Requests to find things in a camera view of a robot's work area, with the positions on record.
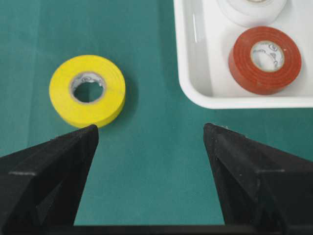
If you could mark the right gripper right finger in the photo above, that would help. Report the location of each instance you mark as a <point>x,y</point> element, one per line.
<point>259,185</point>

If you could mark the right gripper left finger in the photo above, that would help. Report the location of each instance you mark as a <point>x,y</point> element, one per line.
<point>41,186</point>

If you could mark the red tape roll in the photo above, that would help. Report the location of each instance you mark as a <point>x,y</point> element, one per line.
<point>264,60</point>

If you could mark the white tape roll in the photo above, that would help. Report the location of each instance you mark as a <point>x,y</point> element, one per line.
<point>251,13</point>

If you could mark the yellow tape roll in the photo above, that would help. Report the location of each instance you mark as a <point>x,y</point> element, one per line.
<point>88,89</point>

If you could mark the white plastic case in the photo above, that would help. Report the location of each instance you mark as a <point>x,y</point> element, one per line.
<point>205,37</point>

